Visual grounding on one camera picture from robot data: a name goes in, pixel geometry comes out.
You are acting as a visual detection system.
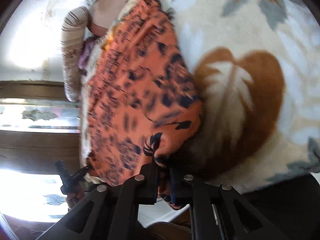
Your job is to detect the etched glass wooden door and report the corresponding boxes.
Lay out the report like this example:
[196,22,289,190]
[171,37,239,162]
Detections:
[0,81,81,174]

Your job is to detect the pink bed sheet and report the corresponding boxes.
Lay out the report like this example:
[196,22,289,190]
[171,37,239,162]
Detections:
[88,0,126,37]

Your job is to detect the purple cloth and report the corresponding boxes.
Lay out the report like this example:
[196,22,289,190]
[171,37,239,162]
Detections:
[78,35,100,72]

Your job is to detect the orange floral blouse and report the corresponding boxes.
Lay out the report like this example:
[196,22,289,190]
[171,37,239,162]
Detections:
[86,0,201,186]

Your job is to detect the leaf patterned bed blanket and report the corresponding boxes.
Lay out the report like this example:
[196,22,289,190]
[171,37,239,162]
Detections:
[79,0,320,188]

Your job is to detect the striped floral bolster pillow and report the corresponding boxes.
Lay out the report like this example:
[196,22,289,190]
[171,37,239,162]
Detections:
[61,6,89,102]

